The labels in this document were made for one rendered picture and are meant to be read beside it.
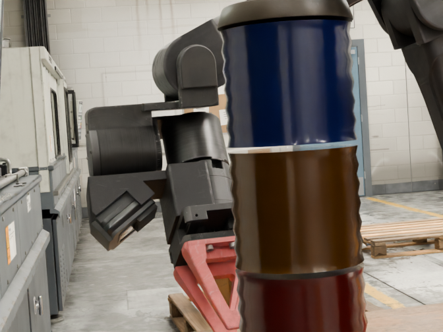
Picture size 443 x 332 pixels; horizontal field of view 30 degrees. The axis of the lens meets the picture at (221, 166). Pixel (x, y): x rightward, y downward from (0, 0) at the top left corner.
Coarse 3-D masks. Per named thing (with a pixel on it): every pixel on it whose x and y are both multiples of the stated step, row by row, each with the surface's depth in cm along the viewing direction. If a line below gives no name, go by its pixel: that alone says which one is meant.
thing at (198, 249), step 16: (176, 240) 72; (192, 240) 69; (208, 240) 69; (224, 240) 70; (176, 256) 73; (192, 256) 69; (208, 256) 70; (224, 256) 70; (192, 272) 70; (208, 272) 69; (208, 288) 69; (224, 304) 69; (224, 320) 68
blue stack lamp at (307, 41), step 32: (224, 32) 23; (256, 32) 22; (288, 32) 22; (320, 32) 22; (224, 64) 24; (256, 64) 22; (288, 64) 22; (320, 64) 22; (352, 64) 24; (256, 96) 23; (288, 96) 22; (320, 96) 22; (352, 96) 23; (256, 128) 23; (288, 128) 22; (320, 128) 22; (352, 128) 23
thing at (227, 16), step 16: (256, 0) 22; (272, 0) 22; (288, 0) 22; (304, 0) 22; (320, 0) 22; (336, 0) 23; (224, 16) 23; (240, 16) 23; (256, 16) 22; (272, 16) 22; (288, 16) 22; (304, 16) 22; (320, 16) 22; (336, 16) 23; (352, 16) 23
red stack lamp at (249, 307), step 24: (360, 264) 24; (240, 288) 24; (264, 288) 23; (288, 288) 23; (312, 288) 23; (336, 288) 23; (360, 288) 23; (240, 312) 24; (264, 312) 23; (288, 312) 23; (312, 312) 23; (336, 312) 23; (360, 312) 23
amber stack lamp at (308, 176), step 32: (256, 160) 23; (288, 160) 22; (320, 160) 22; (352, 160) 23; (256, 192) 23; (288, 192) 22; (320, 192) 22; (352, 192) 23; (256, 224) 23; (288, 224) 23; (320, 224) 23; (352, 224) 23; (256, 256) 23; (288, 256) 23; (320, 256) 23; (352, 256) 23
